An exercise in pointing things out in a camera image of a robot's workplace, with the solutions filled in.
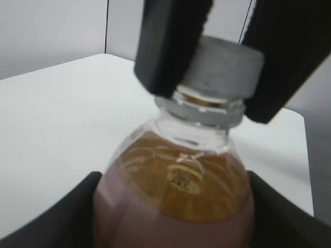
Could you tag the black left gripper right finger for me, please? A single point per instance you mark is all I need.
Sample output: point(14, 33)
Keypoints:
point(280, 223)

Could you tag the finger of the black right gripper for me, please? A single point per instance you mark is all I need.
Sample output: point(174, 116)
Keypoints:
point(169, 37)
point(294, 37)

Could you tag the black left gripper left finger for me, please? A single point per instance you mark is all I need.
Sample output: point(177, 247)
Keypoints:
point(68, 223)

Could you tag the peach oolong tea bottle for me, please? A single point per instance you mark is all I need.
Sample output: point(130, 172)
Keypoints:
point(177, 180)

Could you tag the white bottle cap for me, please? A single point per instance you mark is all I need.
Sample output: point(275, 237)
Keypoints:
point(223, 69)

